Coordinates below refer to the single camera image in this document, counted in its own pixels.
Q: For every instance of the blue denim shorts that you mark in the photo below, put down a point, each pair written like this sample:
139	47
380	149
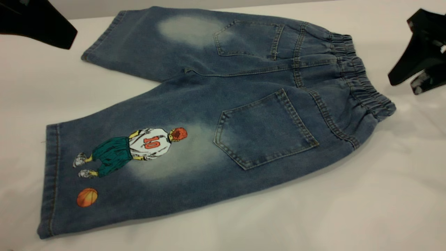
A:
244	104

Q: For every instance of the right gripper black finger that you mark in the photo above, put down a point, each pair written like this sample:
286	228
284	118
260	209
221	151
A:
418	57
430	80

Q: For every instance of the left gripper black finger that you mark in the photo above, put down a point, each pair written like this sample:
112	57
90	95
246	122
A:
38	24

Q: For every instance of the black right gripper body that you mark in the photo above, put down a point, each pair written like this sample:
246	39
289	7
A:
430	26

